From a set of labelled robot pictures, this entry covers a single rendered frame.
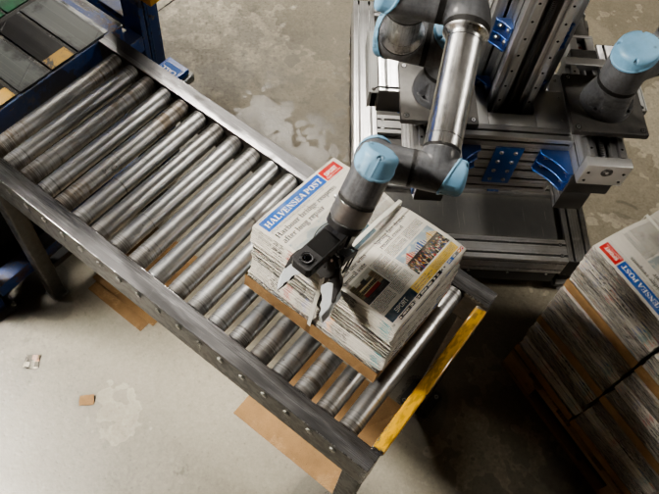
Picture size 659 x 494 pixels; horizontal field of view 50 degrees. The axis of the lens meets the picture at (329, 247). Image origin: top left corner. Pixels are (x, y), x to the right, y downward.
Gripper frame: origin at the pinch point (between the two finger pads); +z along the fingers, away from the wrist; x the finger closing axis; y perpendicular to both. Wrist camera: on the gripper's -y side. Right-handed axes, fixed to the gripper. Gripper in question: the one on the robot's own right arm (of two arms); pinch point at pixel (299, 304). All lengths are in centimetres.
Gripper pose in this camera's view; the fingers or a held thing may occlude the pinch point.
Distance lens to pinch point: 141.2
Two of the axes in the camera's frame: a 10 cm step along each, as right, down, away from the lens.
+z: -4.1, 8.0, 4.5
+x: -7.8, -5.6, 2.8
